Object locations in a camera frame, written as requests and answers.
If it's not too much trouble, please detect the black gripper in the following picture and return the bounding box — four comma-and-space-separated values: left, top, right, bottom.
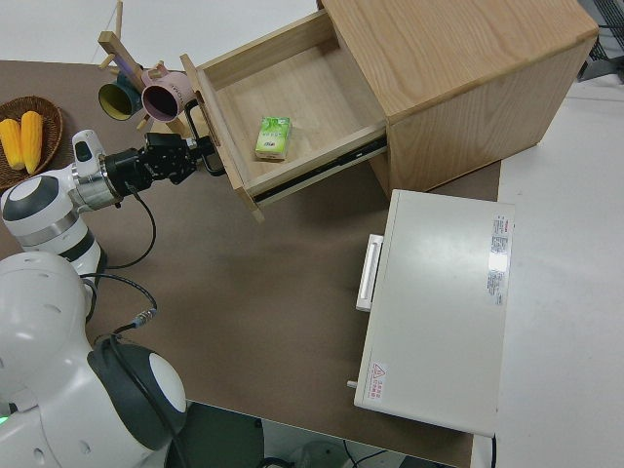
103, 133, 225, 195

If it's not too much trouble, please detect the wooden drawer with black handle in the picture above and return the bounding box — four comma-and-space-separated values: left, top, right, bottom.
179, 10, 391, 224

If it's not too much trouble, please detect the green tissue pack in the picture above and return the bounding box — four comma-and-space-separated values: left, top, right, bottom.
253, 115, 294, 162

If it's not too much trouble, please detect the pink mug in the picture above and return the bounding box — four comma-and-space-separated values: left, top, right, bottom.
140, 66, 197, 125

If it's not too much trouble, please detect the dark teal mug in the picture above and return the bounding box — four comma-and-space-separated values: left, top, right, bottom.
97, 65, 145, 122

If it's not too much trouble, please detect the brown table mat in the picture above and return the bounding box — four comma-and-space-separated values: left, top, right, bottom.
0, 58, 503, 468

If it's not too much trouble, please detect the wooden mug tree stand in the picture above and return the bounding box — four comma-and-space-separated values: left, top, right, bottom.
97, 0, 196, 142

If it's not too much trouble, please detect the brown wicker basket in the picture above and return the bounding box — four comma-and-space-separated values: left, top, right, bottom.
0, 96, 65, 191

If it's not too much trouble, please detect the yellow corn cob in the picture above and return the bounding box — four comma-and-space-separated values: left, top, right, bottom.
0, 118, 25, 172
19, 110, 45, 176

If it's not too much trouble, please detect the light wooden cabinet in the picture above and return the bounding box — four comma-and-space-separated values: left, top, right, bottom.
316, 0, 600, 195

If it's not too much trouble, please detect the white toaster oven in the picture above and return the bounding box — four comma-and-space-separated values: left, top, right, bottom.
346, 188, 517, 438

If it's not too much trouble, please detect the dark round floor base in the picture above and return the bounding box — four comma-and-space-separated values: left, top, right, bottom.
165, 400, 265, 468

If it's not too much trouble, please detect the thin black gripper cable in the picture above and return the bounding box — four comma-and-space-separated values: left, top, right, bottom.
103, 182, 158, 270

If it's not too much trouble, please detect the black metal drawer rail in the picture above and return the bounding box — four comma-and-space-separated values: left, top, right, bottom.
253, 136, 389, 204

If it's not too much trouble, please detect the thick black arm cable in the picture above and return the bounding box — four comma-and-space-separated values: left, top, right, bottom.
77, 272, 189, 468

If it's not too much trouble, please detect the black floor cable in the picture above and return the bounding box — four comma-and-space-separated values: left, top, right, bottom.
339, 438, 407, 468

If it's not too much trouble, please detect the black metal frame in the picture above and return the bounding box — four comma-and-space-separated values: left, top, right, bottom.
579, 9, 624, 84

